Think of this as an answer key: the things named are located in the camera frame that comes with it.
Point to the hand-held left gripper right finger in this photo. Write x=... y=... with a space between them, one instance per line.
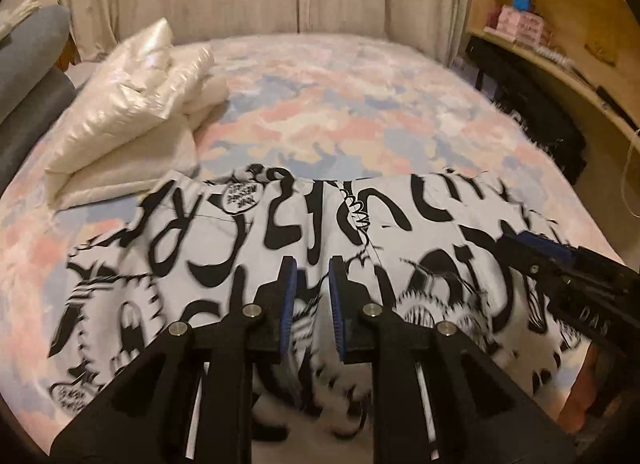
x=336 y=309

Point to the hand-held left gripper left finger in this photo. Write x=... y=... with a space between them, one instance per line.
x=286 y=304

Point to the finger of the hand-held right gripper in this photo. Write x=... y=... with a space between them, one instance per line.
x=547 y=245
x=520 y=256

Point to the black and white patterned shorts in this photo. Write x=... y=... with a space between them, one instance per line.
x=200 y=244

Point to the person's right hand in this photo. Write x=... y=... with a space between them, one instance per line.
x=580 y=384

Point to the white cardboard box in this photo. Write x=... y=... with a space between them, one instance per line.
x=459 y=65

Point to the bed with pastel sheet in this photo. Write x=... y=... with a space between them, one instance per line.
x=350 y=104

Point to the pink drawer box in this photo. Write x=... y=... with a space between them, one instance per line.
x=525 y=24

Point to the blue small box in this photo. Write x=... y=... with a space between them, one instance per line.
x=522 y=1

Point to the cream satin pillow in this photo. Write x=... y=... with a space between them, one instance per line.
x=125 y=109

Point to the dark blue-grey pillow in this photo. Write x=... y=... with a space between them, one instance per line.
x=35 y=114

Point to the wooden headboard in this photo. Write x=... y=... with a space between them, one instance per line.
x=67 y=54

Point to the light blue-grey pillow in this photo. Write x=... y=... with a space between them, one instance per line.
x=30 y=44

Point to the white folded cloth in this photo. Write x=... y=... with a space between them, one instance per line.
x=17 y=17

